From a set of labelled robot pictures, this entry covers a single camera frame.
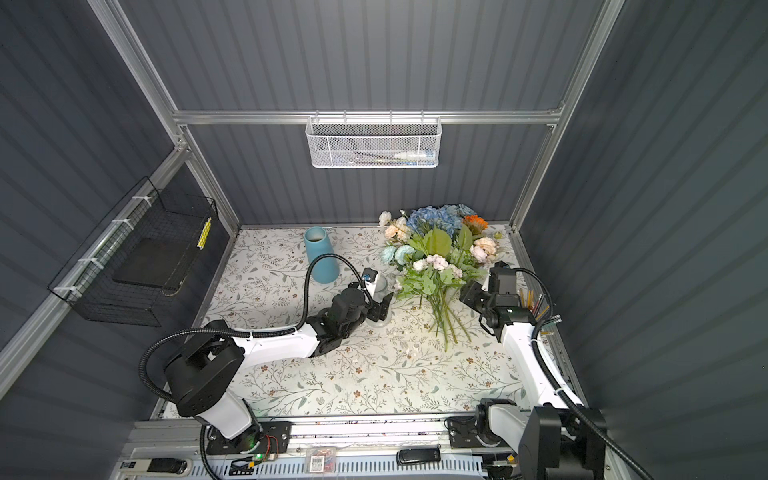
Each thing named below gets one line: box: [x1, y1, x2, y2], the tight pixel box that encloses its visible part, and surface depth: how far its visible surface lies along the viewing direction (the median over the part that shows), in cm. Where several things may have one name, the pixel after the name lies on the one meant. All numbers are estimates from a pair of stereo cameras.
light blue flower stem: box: [381, 245, 416, 265], surface depth 107 cm
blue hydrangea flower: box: [407, 204, 477, 237], surface depth 110 cm
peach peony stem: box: [470, 237, 499, 263], surface depth 104 cm
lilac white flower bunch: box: [412, 254, 463, 278], surface depth 97 cm
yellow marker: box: [196, 217, 212, 250], surface depth 84 cm
